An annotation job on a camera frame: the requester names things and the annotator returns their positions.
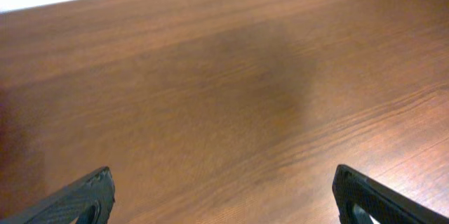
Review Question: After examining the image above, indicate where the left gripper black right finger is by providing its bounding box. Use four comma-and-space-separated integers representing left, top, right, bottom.
332, 164, 448, 224

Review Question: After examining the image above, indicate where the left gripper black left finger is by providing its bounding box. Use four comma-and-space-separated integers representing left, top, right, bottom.
1, 166, 115, 224

